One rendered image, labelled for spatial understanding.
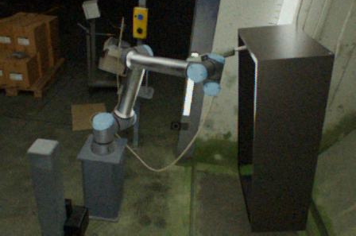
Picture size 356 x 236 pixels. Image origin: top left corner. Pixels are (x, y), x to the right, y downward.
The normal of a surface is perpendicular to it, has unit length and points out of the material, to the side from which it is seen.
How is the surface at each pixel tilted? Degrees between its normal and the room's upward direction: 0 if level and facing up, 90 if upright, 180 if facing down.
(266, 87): 90
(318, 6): 90
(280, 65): 90
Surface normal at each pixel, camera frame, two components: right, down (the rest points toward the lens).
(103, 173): -0.07, 0.47
